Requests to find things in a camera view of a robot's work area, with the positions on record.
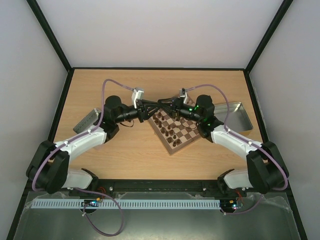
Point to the wooden chess board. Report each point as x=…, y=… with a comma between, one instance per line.
x=183, y=129

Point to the silver tin lid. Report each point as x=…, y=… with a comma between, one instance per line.
x=87, y=121

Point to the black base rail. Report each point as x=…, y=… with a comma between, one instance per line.
x=204, y=188

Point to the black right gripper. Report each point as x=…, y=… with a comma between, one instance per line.
x=176, y=110

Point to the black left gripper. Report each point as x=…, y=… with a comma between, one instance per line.
x=142, y=110

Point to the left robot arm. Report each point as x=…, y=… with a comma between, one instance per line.
x=49, y=169

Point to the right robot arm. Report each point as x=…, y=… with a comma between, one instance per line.
x=265, y=168

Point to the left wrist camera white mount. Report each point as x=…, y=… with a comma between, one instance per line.
x=137, y=94

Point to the gold tin box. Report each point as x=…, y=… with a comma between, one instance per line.
x=238, y=119

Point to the light blue cable duct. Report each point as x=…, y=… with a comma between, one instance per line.
x=128, y=204

